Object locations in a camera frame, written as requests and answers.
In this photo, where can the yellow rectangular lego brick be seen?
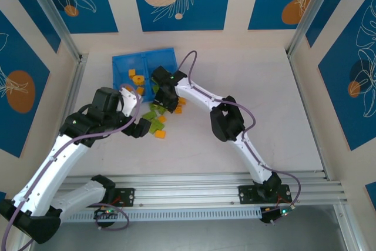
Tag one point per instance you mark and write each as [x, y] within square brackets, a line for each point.
[140, 91]
[132, 73]

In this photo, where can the small yellow curved lego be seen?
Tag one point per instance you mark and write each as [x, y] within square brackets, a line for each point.
[127, 88]
[138, 80]

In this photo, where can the wide green lego brick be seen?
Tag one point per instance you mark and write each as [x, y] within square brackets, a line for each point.
[155, 128]

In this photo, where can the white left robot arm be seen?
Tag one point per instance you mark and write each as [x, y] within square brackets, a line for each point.
[53, 163]

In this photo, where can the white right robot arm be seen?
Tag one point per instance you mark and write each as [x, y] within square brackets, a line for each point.
[199, 92]

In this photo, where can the green rectangular lego brick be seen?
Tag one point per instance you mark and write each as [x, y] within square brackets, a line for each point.
[152, 106]
[160, 110]

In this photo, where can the small yellow square lego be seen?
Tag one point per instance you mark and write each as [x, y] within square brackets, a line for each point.
[161, 119]
[160, 135]

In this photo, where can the blue two-compartment plastic bin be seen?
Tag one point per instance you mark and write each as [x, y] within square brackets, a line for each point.
[123, 66]

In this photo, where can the small LED circuit board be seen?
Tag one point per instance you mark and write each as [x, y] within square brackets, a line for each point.
[273, 214]
[105, 212]

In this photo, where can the aluminium table side rail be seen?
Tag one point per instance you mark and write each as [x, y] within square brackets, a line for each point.
[75, 86]
[309, 115]

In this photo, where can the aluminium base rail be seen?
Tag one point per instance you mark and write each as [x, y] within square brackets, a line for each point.
[191, 189]

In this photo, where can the aluminium frame post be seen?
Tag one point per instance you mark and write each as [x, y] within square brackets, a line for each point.
[312, 13]
[342, 227]
[53, 13]

